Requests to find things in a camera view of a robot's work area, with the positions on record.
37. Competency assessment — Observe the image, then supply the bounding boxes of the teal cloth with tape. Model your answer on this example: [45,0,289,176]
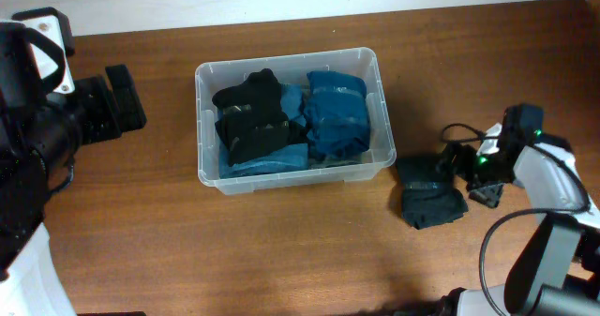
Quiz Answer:
[304,70,371,160]

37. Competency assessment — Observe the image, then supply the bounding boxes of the large black cloth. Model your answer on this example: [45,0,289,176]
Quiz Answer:
[212,68,308,166]

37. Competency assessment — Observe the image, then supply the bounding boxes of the light blue jeans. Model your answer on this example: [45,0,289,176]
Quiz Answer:
[308,154,362,169]

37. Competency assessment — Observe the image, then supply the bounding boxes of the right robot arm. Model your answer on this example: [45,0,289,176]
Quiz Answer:
[396,104,599,315]

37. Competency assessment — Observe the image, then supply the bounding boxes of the dark blue jeans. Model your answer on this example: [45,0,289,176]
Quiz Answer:
[218,84,308,179]

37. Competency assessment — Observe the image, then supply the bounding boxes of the clear plastic storage bin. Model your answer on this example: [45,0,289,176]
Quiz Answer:
[195,47,397,195]

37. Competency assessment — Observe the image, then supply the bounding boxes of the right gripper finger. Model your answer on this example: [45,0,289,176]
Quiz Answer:
[436,143,476,181]
[469,183,503,208]

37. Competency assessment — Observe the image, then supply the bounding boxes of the small black cloth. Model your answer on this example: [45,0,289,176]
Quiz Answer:
[396,154,469,230]

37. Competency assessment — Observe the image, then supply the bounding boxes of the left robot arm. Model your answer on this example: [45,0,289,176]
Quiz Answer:
[1,22,147,315]

